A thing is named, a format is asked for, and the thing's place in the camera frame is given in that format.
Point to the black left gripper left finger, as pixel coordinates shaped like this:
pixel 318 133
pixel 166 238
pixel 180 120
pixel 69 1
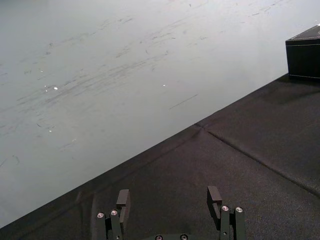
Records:
pixel 122 210

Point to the black table cloth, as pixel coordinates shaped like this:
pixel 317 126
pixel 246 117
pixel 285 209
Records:
pixel 200 175

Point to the black box with white stitching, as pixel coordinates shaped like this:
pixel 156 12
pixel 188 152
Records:
pixel 303 53

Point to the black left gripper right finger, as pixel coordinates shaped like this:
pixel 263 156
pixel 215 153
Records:
pixel 226 220

